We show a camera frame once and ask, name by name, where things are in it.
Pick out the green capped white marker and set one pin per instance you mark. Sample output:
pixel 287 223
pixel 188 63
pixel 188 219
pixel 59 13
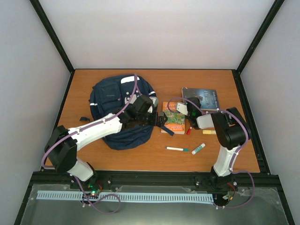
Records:
pixel 177 149

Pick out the black left frame post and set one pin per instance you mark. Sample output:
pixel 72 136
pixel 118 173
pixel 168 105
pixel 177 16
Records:
pixel 52 34

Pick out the black right frame post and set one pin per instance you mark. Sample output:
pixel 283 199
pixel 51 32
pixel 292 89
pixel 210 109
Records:
pixel 274 9

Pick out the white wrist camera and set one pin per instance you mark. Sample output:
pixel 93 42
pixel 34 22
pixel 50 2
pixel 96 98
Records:
pixel 182 108
pixel 155 101

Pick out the navy blue student backpack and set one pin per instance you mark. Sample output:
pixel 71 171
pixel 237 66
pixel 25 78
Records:
pixel 112 94

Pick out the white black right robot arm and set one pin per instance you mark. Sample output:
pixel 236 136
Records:
pixel 232 133

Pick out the orange Treehouse paperback book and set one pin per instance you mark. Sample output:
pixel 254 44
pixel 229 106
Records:
pixel 176 120

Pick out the dark blue hardcover book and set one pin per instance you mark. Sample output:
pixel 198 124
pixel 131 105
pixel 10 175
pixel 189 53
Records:
pixel 208 98

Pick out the light blue slotted cable duct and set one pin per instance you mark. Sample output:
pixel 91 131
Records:
pixel 126 197

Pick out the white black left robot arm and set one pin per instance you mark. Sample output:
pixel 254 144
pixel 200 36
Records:
pixel 64 143

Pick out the black frame post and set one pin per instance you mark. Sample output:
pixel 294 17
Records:
pixel 52 34
pixel 274 9

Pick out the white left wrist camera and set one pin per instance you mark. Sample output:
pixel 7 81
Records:
pixel 155 101

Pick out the red capped white marker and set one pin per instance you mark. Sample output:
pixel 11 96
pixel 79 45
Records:
pixel 189 131

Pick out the yellow highlighter pen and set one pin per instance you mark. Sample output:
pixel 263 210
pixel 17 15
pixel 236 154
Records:
pixel 209 132

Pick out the metal front base plate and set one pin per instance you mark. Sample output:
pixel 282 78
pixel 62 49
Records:
pixel 249 206

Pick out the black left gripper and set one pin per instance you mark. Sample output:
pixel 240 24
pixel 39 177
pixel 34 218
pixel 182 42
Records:
pixel 154 122

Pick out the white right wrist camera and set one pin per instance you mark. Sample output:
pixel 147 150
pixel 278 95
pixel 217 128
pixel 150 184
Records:
pixel 182 108

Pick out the green white glue stick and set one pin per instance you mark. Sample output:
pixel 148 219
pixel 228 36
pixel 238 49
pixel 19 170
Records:
pixel 198 148

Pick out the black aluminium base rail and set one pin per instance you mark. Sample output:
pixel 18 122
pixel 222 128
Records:
pixel 200 181

